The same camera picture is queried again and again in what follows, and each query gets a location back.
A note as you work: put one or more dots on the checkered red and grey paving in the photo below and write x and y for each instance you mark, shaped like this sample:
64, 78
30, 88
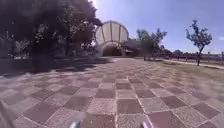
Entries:
116, 93

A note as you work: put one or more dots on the pale shell-shaped canopy building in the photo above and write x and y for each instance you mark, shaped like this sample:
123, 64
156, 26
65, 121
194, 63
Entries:
111, 33

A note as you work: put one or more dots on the leafy green tree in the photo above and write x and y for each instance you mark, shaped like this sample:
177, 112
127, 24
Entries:
150, 41

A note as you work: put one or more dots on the robot's own part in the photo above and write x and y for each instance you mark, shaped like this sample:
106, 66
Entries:
145, 125
74, 125

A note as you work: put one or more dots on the group of large dark trees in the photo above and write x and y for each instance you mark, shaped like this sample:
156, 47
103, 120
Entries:
46, 26

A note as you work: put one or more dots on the dry grass strip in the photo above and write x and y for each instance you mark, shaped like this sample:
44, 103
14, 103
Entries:
200, 71

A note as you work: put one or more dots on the small thin tree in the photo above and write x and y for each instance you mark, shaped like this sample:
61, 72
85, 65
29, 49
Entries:
199, 36

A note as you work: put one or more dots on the pale side path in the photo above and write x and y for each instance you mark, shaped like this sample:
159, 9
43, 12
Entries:
206, 65

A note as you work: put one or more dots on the fence with pale posts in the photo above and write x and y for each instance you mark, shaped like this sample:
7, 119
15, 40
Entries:
210, 57

